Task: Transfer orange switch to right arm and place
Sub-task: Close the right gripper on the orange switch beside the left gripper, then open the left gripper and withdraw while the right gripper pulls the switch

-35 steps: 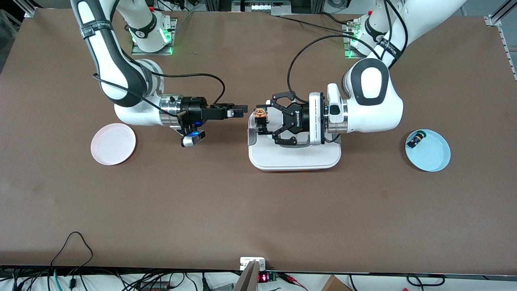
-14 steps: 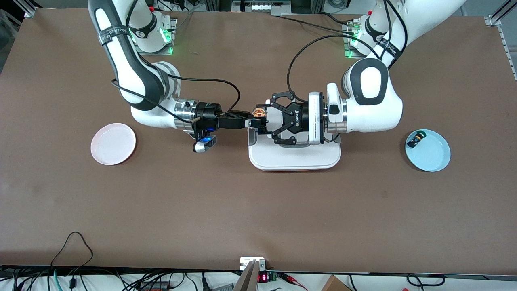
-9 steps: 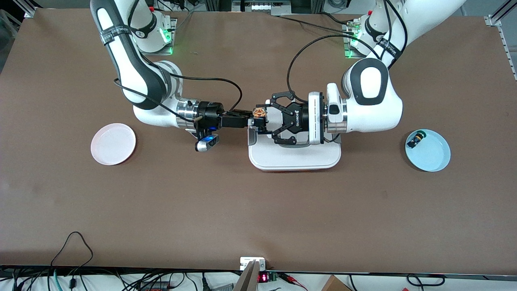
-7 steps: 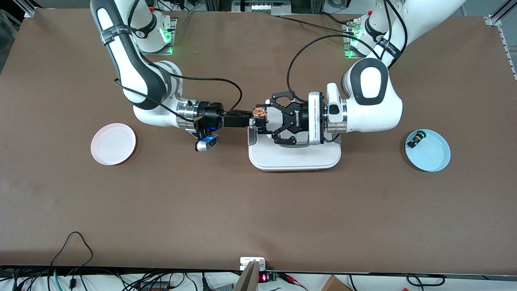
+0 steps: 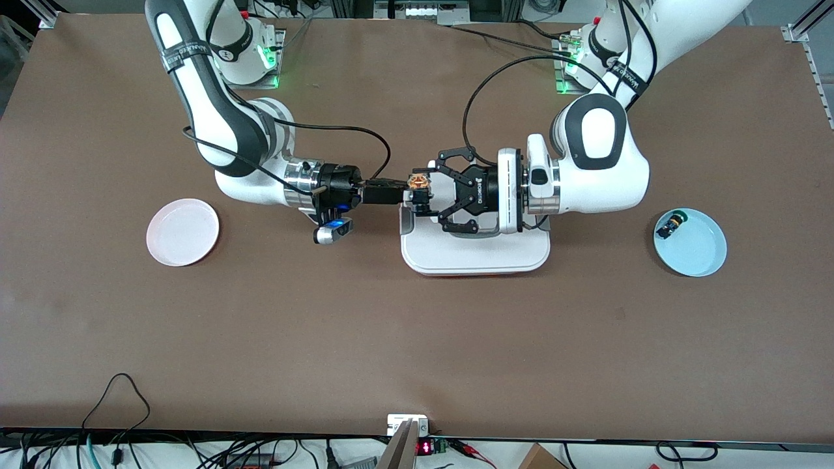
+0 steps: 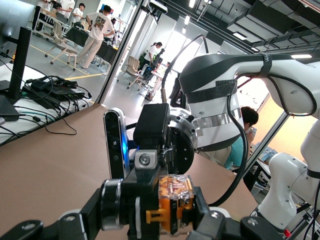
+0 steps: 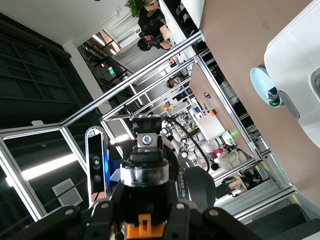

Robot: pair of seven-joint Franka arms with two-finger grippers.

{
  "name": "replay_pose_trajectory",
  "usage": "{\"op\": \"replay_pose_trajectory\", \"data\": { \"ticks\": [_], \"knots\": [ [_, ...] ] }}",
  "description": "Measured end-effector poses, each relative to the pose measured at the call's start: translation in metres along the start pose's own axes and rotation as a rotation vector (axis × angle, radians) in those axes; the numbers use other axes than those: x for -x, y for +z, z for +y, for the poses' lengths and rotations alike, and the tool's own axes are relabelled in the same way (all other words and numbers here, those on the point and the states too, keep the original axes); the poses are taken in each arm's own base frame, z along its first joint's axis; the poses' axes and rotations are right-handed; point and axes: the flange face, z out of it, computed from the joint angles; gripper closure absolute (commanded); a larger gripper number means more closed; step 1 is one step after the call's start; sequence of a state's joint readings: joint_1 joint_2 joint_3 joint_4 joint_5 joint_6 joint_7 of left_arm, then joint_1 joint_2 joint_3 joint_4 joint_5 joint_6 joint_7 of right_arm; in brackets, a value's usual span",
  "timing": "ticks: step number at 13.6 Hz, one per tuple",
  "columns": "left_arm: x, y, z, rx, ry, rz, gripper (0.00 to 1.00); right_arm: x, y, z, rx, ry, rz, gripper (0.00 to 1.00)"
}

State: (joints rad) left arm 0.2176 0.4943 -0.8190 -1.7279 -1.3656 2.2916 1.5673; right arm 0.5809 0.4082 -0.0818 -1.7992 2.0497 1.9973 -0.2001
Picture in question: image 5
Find orange push-button switch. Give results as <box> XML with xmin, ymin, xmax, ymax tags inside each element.
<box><xmin>405</xmin><ymin>169</ymin><xmax>435</xmax><ymax>197</ymax></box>

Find white lunch box grey latches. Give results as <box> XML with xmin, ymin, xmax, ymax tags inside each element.
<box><xmin>399</xmin><ymin>171</ymin><xmax>551</xmax><ymax>276</ymax></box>

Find pink round plate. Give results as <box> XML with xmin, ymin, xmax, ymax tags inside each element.
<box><xmin>146</xmin><ymin>198</ymin><xmax>220</xmax><ymax>268</ymax></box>

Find white power strip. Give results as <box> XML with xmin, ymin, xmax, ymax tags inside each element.
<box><xmin>374</xmin><ymin>0</ymin><xmax>471</xmax><ymax>21</ymax></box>

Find light blue round plate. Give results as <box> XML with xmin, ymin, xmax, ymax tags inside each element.
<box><xmin>653</xmin><ymin>208</ymin><xmax>728</xmax><ymax>278</ymax></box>

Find red clip leads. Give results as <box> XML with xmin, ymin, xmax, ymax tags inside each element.
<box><xmin>448</xmin><ymin>439</ymin><xmax>497</xmax><ymax>468</ymax></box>

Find brown cardboard box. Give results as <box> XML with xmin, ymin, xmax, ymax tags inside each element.
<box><xmin>518</xmin><ymin>443</ymin><xmax>569</xmax><ymax>469</ymax></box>

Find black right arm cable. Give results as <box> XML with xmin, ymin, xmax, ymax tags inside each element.
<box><xmin>182</xmin><ymin>122</ymin><xmax>392</xmax><ymax>196</ymax></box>

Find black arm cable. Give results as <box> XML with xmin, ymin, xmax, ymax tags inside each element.
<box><xmin>462</xmin><ymin>55</ymin><xmax>620</xmax><ymax>165</ymax></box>
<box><xmin>182</xmin><ymin>122</ymin><xmax>392</xmax><ymax>196</ymax></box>

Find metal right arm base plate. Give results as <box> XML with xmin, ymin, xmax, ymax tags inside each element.
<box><xmin>222</xmin><ymin>29</ymin><xmax>287</xmax><ymax>91</ymax></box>

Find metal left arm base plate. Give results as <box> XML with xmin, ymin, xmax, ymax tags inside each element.
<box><xmin>552</xmin><ymin>36</ymin><xmax>603</xmax><ymax>97</ymax></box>

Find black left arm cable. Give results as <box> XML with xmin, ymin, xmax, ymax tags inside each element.
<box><xmin>462</xmin><ymin>55</ymin><xmax>620</xmax><ymax>165</ymax></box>

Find black cable across table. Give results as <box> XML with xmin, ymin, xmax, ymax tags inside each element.
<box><xmin>448</xmin><ymin>23</ymin><xmax>575</xmax><ymax>57</ymax></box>

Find black push-button switch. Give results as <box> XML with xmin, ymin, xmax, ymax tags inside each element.
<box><xmin>656</xmin><ymin>211</ymin><xmax>691</xmax><ymax>240</ymax></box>

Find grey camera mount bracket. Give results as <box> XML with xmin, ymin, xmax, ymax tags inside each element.
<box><xmin>377</xmin><ymin>414</ymin><xmax>431</xmax><ymax>469</ymax></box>

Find thin black cable loop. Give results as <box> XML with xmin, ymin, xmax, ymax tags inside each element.
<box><xmin>81</xmin><ymin>373</ymin><xmax>152</xmax><ymax>434</ymax></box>

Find black cable under table edge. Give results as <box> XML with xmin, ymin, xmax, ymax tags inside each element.
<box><xmin>654</xmin><ymin>441</ymin><xmax>719</xmax><ymax>464</ymax></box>

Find aluminium frame rail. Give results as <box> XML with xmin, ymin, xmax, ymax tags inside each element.
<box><xmin>18</xmin><ymin>0</ymin><xmax>66</xmax><ymax>30</ymax></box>
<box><xmin>781</xmin><ymin>0</ymin><xmax>834</xmax><ymax>131</ymax></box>

